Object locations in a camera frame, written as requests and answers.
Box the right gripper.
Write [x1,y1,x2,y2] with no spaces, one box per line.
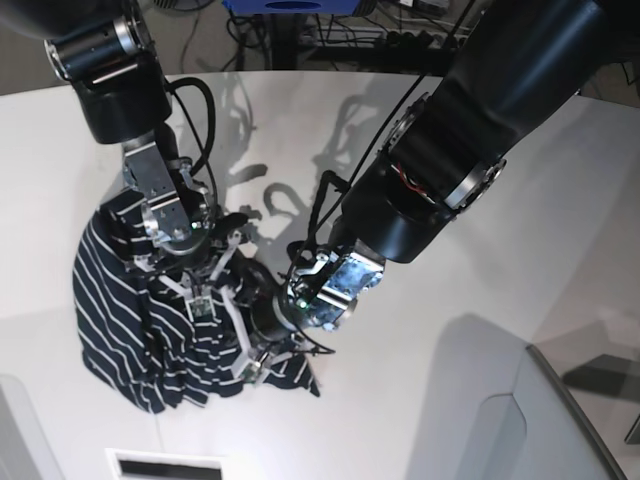
[130,212,249,300]

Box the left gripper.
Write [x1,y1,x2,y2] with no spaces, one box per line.
[220,264,294,379]

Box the navy white striped t-shirt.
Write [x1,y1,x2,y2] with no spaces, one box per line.
[69,192,322,415]

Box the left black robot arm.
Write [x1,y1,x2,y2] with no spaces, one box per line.
[228,1,639,384]

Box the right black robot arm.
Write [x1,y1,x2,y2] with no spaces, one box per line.
[1,1,214,309]

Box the grey robot base cover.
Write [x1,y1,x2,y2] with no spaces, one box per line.
[405,314,625,479]
[1,374,64,479]

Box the blue box with oval hole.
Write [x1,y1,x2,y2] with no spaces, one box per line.
[223,0,360,15]

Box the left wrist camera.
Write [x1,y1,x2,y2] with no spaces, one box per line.
[234,359,266,386]

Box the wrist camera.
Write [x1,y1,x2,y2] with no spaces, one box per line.
[234,359,266,386]
[185,295,214,323]

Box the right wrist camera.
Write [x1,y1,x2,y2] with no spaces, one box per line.
[185,295,214,323]

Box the black table leg post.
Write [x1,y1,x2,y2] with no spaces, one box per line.
[267,14,305,71]

